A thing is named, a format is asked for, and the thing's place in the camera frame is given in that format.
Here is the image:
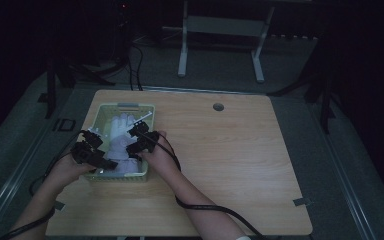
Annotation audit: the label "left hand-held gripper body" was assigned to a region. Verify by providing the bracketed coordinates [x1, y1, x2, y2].
[70, 140, 97, 166]

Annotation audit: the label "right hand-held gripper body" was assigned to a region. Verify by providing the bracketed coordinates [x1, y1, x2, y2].
[134, 130, 162, 155]

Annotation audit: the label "large lavender grey work glove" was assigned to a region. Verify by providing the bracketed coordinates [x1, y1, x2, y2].
[105, 112, 142, 174]

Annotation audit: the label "pale green plastic basket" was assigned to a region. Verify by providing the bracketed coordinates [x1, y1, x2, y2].
[85, 102, 157, 183]

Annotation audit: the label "person's right hand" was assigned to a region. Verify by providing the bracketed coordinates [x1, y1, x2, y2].
[137, 130, 182, 180]

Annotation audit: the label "person's left hand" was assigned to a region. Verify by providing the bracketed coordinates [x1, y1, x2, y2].
[51, 153, 98, 188]

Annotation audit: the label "black tripod stand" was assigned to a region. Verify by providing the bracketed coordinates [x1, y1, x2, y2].
[38, 56, 116, 120]
[269, 33, 338, 135]

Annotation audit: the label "white metal stand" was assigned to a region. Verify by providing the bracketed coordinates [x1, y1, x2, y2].
[177, 0, 276, 84]

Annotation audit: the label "black square floor frame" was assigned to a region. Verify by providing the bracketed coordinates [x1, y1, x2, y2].
[56, 117, 77, 132]

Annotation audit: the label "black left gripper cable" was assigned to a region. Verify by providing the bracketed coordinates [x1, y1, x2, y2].
[0, 131, 85, 240]

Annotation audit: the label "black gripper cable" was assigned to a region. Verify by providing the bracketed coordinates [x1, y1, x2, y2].
[0, 131, 85, 240]
[134, 130, 268, 240]

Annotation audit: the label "black floor cables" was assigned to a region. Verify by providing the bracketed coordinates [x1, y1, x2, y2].
[126, 43, 145, 92]

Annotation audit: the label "metal floor rail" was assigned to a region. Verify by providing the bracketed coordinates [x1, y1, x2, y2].
[0, 123, 59, 234]
[323, 133, 379, 240]

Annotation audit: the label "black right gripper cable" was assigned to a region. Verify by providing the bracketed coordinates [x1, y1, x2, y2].
[134, 130, 268, 240]

